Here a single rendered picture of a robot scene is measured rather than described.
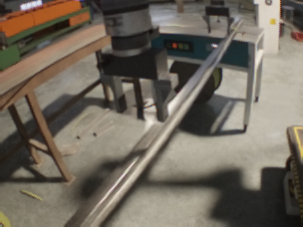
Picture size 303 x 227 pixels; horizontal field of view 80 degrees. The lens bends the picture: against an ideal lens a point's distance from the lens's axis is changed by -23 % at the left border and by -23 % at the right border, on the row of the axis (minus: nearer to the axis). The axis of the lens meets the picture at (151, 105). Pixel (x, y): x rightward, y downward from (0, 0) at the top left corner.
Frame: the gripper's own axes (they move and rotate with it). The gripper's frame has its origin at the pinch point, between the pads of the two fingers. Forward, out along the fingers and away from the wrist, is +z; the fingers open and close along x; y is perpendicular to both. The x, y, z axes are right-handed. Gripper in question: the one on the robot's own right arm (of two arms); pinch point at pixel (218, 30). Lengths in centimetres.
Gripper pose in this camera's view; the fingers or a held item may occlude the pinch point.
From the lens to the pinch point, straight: 120.7
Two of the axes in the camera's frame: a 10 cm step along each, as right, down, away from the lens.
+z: 1.2, 8.5, 5.1
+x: 8.7, 1.6, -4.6
